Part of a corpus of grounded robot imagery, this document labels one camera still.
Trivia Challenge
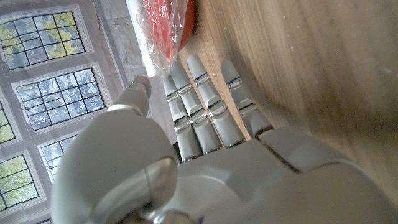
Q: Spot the red bowl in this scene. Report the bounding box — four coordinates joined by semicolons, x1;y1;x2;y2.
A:
142;0;197;63

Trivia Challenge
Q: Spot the clear plastic bag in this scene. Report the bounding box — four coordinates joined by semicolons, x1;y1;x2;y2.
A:
126;0;190;78

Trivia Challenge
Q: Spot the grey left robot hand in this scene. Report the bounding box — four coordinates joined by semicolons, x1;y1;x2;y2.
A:
51;53;398;224

